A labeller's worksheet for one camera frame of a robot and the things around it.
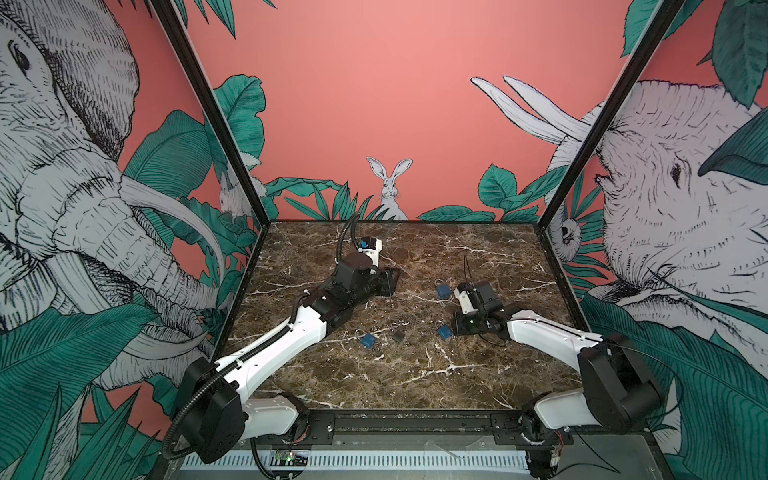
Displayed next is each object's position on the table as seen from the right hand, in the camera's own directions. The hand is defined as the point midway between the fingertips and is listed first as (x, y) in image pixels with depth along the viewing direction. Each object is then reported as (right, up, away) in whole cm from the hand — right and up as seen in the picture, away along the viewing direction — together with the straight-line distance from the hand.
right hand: (449, 320), depth 89 cm
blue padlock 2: (-1, -4, +2) cm, 4 cm away
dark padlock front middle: (-16, -5, +1) cm, 16 cm away
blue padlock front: (-25, -6, 0) cm, 25 cm away
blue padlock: (0, +7, +12) cm, 14 cm away
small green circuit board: (-42, -29, -19) cm, 54 cm away
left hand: (-16, +17, -12) cm, 26 cm away
